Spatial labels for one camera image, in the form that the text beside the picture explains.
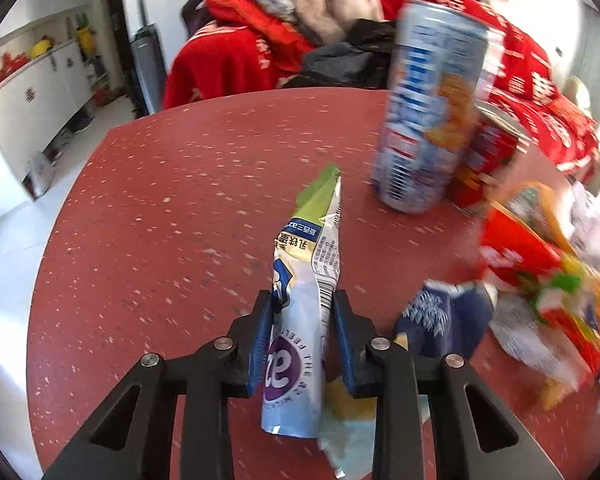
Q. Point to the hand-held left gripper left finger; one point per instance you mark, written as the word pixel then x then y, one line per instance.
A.
pixel 262 340

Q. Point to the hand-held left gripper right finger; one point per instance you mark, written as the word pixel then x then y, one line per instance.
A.
pixel 345 347

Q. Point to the white milk powder pouch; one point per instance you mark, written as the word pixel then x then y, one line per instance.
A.
pixel 300 320

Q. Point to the pale blue yellow wrapper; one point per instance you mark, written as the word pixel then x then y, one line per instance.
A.
pixel 347 420

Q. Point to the dark blue snowflake wrapper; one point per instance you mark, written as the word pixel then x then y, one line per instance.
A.
pixel 444 320

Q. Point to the white plastic wrapper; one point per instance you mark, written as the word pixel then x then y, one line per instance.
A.
pixel 524 345

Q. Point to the orange red snack wrapper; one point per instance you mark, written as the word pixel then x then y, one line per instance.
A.
pixel 519 245

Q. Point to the red drink can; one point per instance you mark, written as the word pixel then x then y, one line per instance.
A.
pixel 489 160

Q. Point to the tall blue white can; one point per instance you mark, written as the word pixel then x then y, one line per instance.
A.
pixel 429 110

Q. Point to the black clothing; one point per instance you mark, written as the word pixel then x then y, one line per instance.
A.
pixel 350 57

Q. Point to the upright vacuum cleaner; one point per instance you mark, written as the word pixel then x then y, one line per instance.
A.
pixel 147 55

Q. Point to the folded red blanket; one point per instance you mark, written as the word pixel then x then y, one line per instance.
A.
pixel 250 25

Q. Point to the white cabinet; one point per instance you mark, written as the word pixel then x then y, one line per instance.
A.
pixel 25 105

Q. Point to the sofa with red printed cover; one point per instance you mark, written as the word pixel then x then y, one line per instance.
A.
pixel 529 60

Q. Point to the pineapple toy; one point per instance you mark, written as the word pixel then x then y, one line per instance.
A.
pixel 84 35

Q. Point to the yellow round toy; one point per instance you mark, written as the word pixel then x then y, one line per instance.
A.
pixel 41 47

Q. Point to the red decoration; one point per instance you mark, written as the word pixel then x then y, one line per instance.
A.
pixel 5 69

